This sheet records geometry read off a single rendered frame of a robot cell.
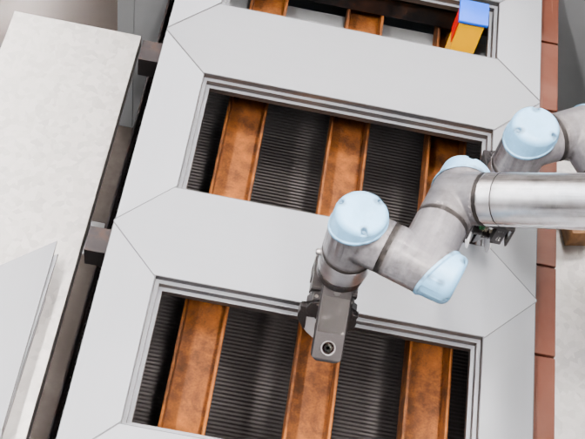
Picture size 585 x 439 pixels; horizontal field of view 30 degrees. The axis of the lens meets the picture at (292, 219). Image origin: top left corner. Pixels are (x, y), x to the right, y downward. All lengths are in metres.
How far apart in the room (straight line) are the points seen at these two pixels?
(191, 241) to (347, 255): 0.46
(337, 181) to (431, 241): 0.73
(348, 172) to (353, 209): 0.75
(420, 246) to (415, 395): 0.58
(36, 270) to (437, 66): 0.87
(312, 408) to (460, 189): 0.59
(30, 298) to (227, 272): 0.33
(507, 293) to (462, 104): 0.41
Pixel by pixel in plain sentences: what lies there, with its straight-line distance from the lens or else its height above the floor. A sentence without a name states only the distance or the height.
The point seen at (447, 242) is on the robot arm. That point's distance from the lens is 1.48.
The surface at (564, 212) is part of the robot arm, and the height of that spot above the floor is 1.33.
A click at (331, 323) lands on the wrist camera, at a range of 1.59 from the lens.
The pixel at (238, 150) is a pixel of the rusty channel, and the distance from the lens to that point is 2.19.
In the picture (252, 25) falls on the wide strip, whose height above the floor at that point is 0.85.
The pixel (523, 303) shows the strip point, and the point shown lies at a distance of 1.94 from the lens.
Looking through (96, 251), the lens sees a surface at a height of 0.78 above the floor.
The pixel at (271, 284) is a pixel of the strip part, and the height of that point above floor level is 0.85.
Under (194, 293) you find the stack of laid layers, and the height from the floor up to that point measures 0.83.
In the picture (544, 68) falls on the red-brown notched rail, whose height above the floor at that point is 0.83.
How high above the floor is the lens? 2.46
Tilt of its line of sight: 57 degrees down
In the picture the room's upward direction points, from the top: 14 degrees clockwise
